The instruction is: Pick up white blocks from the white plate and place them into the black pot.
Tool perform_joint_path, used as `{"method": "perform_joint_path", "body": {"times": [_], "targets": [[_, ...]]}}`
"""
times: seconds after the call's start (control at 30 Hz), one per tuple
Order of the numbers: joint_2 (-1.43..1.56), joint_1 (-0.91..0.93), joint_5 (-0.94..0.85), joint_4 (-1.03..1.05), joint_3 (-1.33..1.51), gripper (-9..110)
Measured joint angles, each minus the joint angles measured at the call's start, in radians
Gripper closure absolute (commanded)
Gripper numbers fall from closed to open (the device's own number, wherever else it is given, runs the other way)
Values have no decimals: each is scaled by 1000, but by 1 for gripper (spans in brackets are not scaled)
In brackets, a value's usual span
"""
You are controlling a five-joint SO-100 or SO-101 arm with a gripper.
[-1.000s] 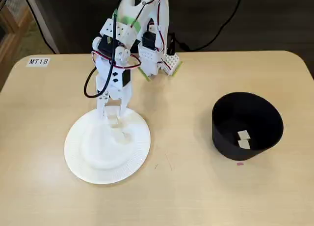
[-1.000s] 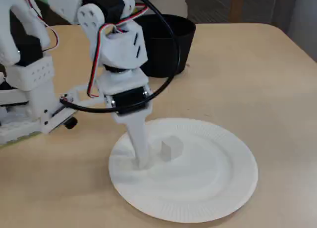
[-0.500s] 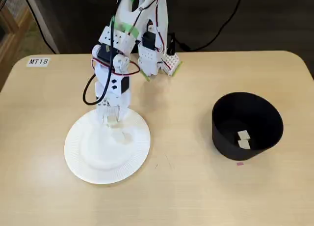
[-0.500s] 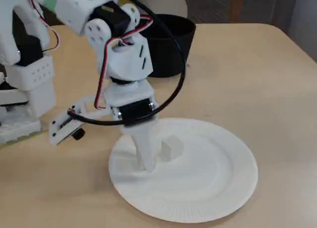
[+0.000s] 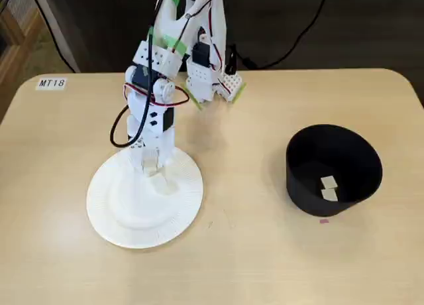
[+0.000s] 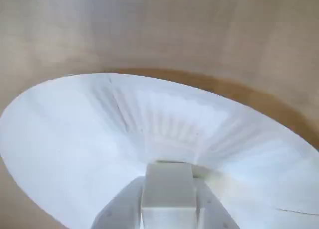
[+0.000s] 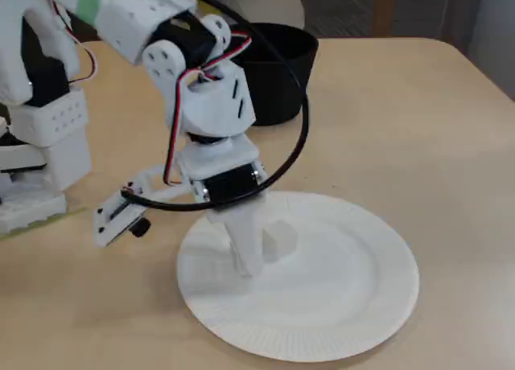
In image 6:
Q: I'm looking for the white paper plate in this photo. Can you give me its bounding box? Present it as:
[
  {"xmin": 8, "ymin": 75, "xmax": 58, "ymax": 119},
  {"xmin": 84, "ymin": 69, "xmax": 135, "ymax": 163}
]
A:
[{"xmin": 0, "ymin": 72, "xmax": 319, "ymax": 229}]

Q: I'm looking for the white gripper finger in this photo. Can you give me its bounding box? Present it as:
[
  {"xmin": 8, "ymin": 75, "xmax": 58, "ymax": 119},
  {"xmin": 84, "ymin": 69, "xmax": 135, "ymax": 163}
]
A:
[
  {"xmin": 91, "ymin": 176, "xmax": 146, "ymax": 229},
  {"xmin": 195, "ymin": 177, "xmax": 240, "ymax": 229}
]

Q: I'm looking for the white cube block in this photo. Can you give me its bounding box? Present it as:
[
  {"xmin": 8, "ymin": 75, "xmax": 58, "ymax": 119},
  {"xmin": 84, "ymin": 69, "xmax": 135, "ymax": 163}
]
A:
[{"xmin": 141, "ymin": 162, "xmax": 199, "ymax": 229}]

